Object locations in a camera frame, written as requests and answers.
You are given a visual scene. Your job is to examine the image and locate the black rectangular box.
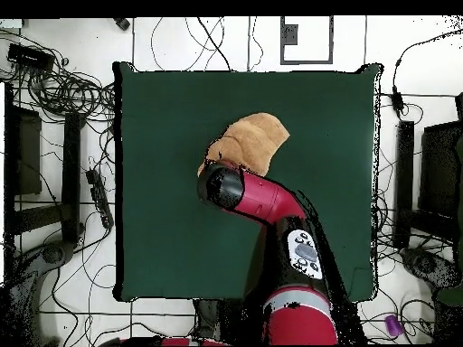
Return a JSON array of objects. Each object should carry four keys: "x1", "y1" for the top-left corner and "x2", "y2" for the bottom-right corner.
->
[{"x1": 6, "y1": 42, "x2": 56, "y2": 72}]

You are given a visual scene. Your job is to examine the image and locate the black inline power adapter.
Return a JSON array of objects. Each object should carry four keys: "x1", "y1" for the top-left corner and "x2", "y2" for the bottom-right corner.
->
[{"x1": 392, "y1": 85, "x2": 406, "y2": 114}]

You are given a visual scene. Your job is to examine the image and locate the grey floor frame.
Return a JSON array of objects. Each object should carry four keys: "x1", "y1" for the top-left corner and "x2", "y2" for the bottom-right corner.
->
[{"x1": 279, "y1": 15, "x2": 335, "y2": 66}]

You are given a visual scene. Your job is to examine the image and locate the grey chair base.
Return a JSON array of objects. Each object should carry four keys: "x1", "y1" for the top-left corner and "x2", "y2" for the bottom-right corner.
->
[
  {"x1": 0, "y1": 239, "x2": 75, "y2": 346},
  {"x1": 400, "y1": 247, "x2": 462, "y2": 290}
]

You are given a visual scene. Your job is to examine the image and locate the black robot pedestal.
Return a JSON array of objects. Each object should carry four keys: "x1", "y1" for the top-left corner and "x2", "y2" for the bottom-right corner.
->
[{"x1": 193, "y1": 298, "x2": 247, "y2": 345}]

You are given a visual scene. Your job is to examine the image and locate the black power strip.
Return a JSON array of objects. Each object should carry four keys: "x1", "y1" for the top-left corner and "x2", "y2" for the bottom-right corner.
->
[{"x1": 85, "y1": 168, "x2": 115, "y2": 230}]

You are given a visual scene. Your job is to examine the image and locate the dark green object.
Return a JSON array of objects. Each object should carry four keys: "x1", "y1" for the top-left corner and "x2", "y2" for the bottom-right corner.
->
[{"x1": 435, "y1": 284, "x2": 463, "y2": 309}]

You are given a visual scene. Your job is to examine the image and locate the purple object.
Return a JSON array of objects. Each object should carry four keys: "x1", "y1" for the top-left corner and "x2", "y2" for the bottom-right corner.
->
[{"x1": 384, "y1": 314, "x2": 403, "y2": 337}]

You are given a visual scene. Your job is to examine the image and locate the black stand frame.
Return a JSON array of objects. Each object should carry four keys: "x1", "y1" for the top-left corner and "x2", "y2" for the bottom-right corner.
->
[
  {"x1": 392, "y1": 92, "x2": 463, "y2": 250},
  {"x1": 3, "y1": 81, "x2": 87, "y2": 250}
]

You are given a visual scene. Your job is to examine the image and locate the tan terry towel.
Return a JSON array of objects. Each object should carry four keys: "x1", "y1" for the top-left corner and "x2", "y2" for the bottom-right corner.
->
[{"x1": 196, "y1": 112, "x2": 291, "y2": 178}]

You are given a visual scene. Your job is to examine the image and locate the dark green table cloth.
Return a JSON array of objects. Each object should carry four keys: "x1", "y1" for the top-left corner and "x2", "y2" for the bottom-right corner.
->
[{"x1": 112, "y1": 61, "x2": 384, "y2": 303}]

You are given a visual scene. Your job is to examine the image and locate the thick black cable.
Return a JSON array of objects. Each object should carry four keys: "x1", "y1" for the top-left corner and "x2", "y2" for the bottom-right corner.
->
[{"x1": 196, "y1": 16, "x2": 232, "y2": 72}]

